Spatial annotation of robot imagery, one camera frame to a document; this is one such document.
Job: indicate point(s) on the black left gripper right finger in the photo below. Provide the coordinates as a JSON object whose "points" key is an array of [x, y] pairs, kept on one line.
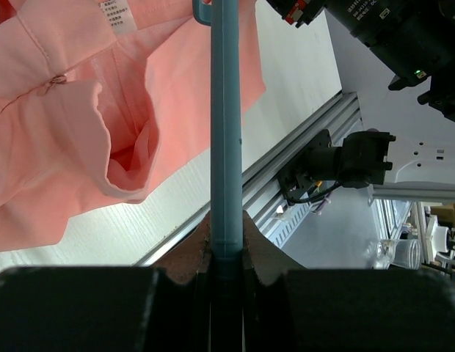
{"points": [[291, 308]]}

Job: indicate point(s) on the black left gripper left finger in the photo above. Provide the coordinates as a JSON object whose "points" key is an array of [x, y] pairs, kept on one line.
{"points": [[161, 307]]}

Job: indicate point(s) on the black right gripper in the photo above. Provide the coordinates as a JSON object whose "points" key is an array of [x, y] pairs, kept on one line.
{"points": [[414, 39]]}

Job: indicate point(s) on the pink skirt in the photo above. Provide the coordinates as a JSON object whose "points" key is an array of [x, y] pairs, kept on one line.
{"points": [[100, 102]]}

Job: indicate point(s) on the clear plastic cup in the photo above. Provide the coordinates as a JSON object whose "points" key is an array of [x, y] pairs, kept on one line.
{"points": [[403, 253]]}

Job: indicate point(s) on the slotted cable duct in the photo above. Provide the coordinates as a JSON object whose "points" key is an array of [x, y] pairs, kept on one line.
{"points": [[282, 222]]}

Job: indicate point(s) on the aluminium table rail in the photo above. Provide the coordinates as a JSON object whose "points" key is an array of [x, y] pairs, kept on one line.
{"points": [[261, 190]]}

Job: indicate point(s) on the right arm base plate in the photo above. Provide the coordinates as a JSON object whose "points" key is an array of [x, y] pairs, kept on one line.
{"points": [[319, 167]]}

